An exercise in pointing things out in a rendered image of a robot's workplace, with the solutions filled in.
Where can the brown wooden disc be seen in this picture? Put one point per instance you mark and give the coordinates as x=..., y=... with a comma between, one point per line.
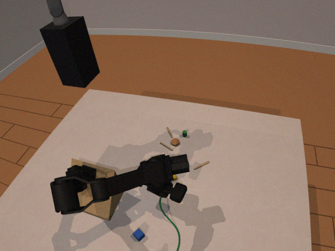
x=175, y=142

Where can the blue block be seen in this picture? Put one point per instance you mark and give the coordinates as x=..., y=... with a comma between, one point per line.
x=138, y=234

